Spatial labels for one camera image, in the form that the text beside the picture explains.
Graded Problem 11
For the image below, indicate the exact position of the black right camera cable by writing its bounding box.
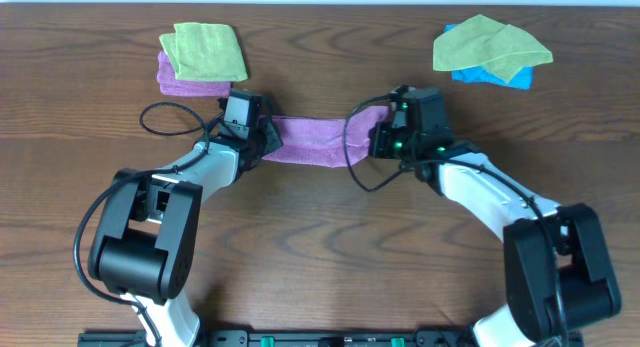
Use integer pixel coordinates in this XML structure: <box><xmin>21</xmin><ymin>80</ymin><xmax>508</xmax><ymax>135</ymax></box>
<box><xmin>341</xmin><ymin>92</ymin><xmax>416</xmax><ymax>193</ymax></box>

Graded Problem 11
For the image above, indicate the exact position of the blue cloth right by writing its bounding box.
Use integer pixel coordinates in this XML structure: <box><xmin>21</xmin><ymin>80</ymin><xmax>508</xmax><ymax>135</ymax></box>
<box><xmin>433</xmin><ymin>19</ymin><xmax>539</xmax><ymax>90</ymax></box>

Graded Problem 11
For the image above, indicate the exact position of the folded purple cloth left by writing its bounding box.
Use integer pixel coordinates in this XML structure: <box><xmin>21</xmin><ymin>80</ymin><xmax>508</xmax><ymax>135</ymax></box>
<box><xmin>156</xmin><ymin>51</ymin><xmax>232</xmax><ymax>97</ymax></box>

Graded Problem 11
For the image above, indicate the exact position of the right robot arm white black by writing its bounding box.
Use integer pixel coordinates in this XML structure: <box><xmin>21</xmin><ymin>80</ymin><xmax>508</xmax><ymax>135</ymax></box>
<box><xmin>369</xmin><ymin>123</ymin><xmax>622</xmax><ymax>346</ymax></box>

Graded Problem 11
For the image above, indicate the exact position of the crumpled green cloth right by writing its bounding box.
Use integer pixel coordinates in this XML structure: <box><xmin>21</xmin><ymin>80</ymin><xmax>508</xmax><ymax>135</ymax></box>
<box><xmin>432</xmin><ymin>14</ymin><xmax>554</xmax><ymax>83</ymax></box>

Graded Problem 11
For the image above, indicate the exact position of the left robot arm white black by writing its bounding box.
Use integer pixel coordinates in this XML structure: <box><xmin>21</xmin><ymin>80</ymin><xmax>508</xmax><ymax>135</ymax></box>
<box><xmin>76</xmin><ymin>117</ymin><xmax>282</xmax><ymax>346</ymax></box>

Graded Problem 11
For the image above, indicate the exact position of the large purple microfiber cloth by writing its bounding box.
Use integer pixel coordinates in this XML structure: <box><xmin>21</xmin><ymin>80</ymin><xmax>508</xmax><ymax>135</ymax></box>
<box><xmin>264</xmin><ymin>106</ymin><xmax>389</xmax><ymax>168</ymax></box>

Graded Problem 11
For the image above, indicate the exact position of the folded green cloth left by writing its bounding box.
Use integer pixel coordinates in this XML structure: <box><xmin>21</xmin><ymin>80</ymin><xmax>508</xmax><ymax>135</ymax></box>
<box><xmin>159</xmin><ymin>22</ymin><xmax>248</xmax><ymax>82</ymax></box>

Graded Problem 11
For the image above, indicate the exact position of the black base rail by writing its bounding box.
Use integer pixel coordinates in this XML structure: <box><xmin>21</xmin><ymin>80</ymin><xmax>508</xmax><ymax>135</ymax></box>
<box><xmin>77</xmin><ymin>329</ymin><xmax>560</xmax><ymax>347</ymax></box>

